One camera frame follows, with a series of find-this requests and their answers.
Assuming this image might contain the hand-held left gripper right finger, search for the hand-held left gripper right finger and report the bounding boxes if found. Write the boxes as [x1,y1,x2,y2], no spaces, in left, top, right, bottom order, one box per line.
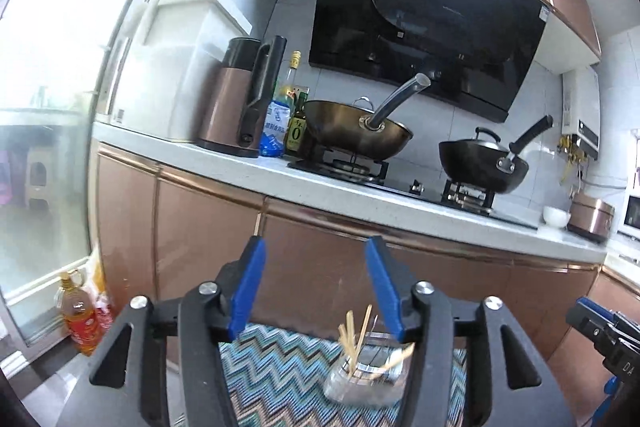
[364,235,576,427]

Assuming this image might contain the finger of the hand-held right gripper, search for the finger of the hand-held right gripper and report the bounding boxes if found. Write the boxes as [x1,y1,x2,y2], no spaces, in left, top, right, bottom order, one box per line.
[576,298,640,338]
[566,306,618,358]

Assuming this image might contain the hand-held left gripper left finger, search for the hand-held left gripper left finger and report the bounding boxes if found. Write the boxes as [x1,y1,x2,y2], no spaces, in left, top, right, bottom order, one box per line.
[87,236,267,427]

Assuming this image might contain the wire utensil basket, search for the wire utensil basket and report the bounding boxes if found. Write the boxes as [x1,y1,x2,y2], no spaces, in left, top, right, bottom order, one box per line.
[322,332,408,408]

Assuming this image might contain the copper kitchen base cabinets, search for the copper kitchen base cabinets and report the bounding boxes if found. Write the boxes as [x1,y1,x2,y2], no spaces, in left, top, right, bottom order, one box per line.
[95,142,640,378]

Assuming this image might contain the copper rice cooker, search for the copper rice cooker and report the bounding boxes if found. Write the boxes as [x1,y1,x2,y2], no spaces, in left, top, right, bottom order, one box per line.
[567,192,616,244]

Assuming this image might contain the black gas stove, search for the black gas stove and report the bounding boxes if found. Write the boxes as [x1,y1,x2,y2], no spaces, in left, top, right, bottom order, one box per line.
[287,154,538,230]

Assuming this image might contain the white microwave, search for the white microwave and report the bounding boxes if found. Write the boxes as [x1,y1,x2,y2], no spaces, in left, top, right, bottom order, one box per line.
[622,194,640,238]

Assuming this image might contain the zigzag knitted cloth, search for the zigzag knitted cloth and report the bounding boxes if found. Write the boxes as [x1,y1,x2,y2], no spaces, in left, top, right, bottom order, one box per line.
[172,322,468,427]

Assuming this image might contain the white bowl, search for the white bowl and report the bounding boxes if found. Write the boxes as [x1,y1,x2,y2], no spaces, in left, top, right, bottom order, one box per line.
[542,205,572,229]

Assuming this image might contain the large red-label oil bottle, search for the large red-label oil bottle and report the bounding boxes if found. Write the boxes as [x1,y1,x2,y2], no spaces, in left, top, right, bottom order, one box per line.
[87,247,116,333]
[59,271,101,357]

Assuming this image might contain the black lidded pan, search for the black lidded pan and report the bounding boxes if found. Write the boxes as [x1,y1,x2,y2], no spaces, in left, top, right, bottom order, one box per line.
[438,114,555,195]

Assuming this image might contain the blue and white bag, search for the blue and white bag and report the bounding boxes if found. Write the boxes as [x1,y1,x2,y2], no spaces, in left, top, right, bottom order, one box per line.
[260,99,293,158]

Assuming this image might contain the small dark green-label bottle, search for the small dark green-label bottle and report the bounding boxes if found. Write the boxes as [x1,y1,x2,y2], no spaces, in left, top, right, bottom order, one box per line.
[285,92,310,156]

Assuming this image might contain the golden wok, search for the golden wok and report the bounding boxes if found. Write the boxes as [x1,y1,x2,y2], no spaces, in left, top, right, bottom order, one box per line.
[302,73,431,160]

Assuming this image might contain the copper electric kettle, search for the copper electric kettle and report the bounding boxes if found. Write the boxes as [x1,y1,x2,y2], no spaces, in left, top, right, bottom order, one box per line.
[196,36,287,158]

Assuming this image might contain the white water heater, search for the white water heater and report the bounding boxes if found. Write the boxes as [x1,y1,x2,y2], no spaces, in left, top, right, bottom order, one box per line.
[560,67,601,160]

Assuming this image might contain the tall yellow-capped oil bottle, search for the tall yellow-capped oil bottle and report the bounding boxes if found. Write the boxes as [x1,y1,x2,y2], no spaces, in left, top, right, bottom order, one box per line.
[276,51,302,108]

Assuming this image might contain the pale plastic stool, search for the pale plastic stool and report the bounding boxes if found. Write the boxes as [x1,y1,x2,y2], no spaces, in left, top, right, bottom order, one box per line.
[25,159,58,210]

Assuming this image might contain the glass sliding door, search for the glass sliding door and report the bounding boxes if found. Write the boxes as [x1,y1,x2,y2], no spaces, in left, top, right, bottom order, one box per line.
[0,0,201,358]

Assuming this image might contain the black range hood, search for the black range hood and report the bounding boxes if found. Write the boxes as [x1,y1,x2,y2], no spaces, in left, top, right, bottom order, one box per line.
[308,0,556,124]

